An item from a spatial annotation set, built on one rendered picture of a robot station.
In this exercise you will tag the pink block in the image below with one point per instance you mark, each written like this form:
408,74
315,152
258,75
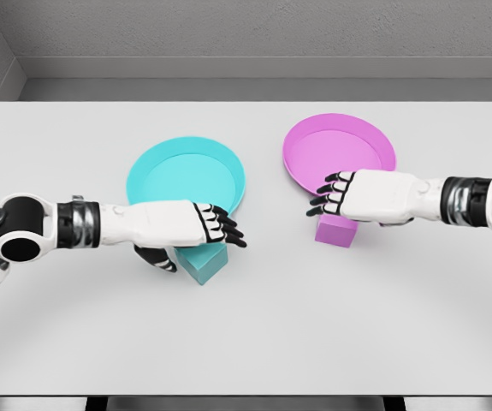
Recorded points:
335,233

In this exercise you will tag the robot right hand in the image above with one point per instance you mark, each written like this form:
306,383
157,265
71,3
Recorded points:
369,197

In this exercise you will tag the pink plate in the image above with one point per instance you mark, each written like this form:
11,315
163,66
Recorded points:
335,145

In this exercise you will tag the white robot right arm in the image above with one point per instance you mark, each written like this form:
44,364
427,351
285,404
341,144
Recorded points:
468,201

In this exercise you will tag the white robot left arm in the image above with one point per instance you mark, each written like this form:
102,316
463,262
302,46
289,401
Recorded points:
57,224

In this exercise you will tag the cyan plate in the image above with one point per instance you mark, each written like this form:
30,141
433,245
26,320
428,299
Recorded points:
185,171

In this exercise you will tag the cyan block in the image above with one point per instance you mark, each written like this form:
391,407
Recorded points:
205,265

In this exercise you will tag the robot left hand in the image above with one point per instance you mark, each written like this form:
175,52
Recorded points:
173,222

